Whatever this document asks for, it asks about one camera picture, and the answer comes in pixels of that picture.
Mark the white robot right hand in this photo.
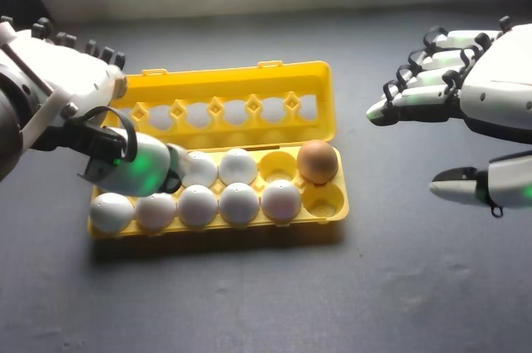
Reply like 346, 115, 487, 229
365, 15, 532, 219

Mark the yellow-brown toy egg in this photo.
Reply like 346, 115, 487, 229
296, 139, 338, 184

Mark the yellow plastic container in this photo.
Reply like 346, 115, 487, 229
86, 60, 351, 243

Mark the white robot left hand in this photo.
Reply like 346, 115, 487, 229
16, 17, 185, 199

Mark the grey table cloth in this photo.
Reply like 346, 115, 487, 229
0, 7, 532, 353

